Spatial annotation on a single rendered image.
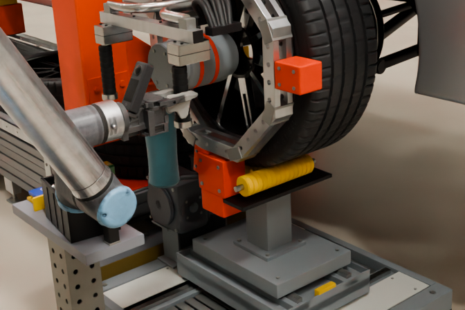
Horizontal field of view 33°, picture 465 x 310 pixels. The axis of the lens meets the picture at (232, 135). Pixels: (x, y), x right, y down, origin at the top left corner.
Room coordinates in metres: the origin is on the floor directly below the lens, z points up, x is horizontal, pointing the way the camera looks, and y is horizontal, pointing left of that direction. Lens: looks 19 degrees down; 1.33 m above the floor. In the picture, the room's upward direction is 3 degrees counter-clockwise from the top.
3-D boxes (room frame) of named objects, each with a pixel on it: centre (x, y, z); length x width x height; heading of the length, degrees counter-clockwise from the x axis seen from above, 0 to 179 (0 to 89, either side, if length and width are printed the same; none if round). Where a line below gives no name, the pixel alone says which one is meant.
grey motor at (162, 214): (2.41, 0.08, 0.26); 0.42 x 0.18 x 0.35; 128
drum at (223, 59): (2.00, 0.09, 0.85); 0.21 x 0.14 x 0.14; 128
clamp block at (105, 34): (2.05, 0.30, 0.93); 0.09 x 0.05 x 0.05; 128
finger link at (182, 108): (1.74, 0.11, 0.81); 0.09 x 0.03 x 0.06; 120
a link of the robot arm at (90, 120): (1.59, 0.34, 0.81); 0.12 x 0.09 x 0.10; 128
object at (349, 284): (2.15, -0.10, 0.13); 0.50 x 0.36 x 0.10; 38
